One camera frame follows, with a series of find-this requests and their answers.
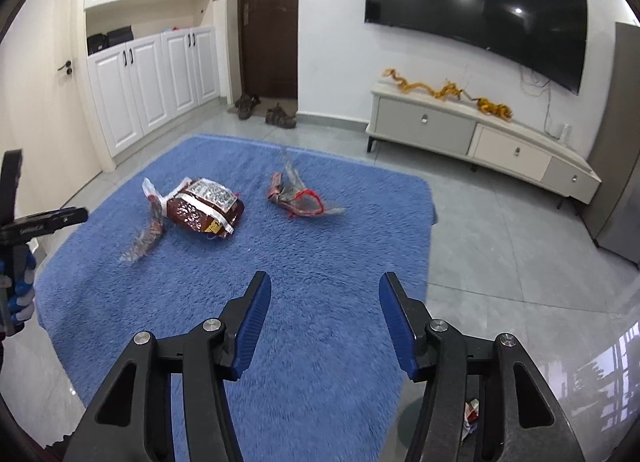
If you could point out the red-edged clear wrapper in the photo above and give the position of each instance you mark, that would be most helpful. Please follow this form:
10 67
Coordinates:
300 197

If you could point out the clear strip wrapper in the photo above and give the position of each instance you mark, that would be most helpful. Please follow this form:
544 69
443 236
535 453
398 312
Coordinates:
150 237

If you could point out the small red white wrapper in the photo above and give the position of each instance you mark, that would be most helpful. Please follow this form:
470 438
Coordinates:
472 417

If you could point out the person's left hand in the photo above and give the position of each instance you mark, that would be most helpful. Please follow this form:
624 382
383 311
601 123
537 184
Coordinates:
22 287

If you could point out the golden dragon ornament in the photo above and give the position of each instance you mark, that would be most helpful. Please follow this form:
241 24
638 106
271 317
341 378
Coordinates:
417 86

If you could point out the dark brown entrance door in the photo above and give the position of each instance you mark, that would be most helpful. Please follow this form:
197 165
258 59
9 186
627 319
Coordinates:
270 26

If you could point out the black box on cupboard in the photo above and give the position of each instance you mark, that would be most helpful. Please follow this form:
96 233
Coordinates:
120 35

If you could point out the white television cabinet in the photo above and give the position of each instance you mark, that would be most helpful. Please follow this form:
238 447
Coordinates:
425 126

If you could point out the brown snack packet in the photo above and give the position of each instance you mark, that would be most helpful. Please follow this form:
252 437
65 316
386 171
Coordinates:
195 209

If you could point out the black wall television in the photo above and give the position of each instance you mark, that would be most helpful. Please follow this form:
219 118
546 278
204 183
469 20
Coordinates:
475 6

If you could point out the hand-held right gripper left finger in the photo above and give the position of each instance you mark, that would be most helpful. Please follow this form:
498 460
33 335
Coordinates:
252 324

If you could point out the golden tiger ornament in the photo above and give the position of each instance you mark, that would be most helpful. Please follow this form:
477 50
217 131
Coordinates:
492 107

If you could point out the black bag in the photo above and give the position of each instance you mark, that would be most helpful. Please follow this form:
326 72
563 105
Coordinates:
96 43

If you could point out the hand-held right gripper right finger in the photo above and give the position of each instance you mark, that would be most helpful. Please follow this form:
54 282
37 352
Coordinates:
395 329

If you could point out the blue shaggy rug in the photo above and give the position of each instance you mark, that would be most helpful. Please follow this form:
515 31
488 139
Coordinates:
320 242

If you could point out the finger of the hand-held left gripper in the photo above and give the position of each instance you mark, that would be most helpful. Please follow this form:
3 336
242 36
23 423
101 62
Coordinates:
67 218

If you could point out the white lower cabinets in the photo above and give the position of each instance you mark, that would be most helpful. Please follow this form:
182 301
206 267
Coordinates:
145 86

